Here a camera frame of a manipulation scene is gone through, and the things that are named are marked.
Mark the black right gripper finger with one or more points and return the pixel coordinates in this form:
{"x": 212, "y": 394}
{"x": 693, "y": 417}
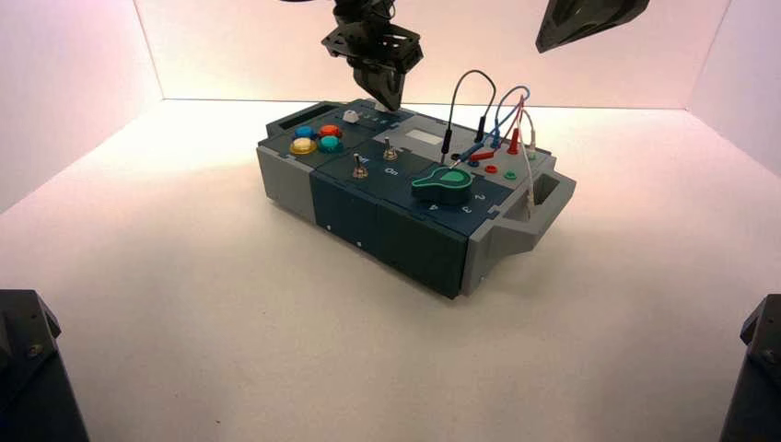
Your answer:
{"x": 610, "y": 12}
{"x": 558, "y": 33}

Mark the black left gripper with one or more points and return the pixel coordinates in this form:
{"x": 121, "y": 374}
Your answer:
{"x": 372, "y": 46}

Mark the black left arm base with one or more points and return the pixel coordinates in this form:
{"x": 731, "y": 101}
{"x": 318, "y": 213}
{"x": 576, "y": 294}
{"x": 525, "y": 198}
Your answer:
{"x": 27, "y": 378}

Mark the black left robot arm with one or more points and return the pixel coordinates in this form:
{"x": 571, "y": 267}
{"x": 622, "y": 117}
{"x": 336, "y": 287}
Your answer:
{"x": 360, "y": 9}

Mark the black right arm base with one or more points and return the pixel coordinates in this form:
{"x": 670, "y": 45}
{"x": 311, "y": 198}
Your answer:
{"x": 756, "y": 378}

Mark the white display window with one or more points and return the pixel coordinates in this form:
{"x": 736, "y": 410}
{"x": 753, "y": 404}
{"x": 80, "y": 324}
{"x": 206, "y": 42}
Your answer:
{"x": 425, "y": 136}

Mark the orange round push button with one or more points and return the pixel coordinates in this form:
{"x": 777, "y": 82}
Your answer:
{"x": 330, "y": 130}

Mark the teal round push button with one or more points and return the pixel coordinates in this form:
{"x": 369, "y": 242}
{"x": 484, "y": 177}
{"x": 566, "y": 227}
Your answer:
{"x": 329, "y": 144}

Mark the blue round push button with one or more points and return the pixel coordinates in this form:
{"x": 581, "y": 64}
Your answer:
{"x": 304, "y": 132}

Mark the yellow round push button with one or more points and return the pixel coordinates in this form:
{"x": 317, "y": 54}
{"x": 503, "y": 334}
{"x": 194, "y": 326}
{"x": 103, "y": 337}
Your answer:
{"x": 302, "y": 146}

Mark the green rotary knob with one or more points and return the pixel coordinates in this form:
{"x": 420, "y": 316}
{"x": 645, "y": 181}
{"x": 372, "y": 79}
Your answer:
{"x": 442, "y": 187}

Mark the blue grey task box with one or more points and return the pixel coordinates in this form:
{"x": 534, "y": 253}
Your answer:
{"x": 403, "y": 244}

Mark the metal toggle switch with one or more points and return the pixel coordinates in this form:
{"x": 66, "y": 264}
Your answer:
{"x": 390, "y": 151}
{"x": 359, "y": 168}

